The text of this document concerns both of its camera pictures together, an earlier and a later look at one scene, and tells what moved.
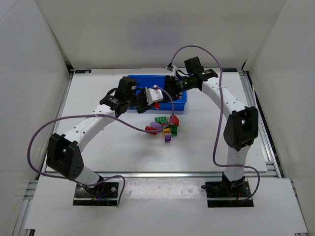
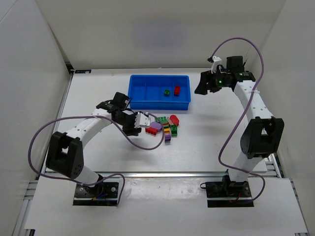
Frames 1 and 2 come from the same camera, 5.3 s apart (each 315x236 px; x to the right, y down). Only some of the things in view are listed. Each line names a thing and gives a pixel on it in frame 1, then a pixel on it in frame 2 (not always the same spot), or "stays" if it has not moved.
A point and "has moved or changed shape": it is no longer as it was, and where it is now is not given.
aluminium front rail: (184, 174) stays
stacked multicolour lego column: (167, 132) stays
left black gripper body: (143, 104) to (134, 124)
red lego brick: (156, 105) has moved or changed shape
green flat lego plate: (163, 119) stays
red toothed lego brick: (147, 128) stays
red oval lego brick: (174, 119) stays
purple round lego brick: (155, 125) stays
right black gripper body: (172, 86) to (209, 82)
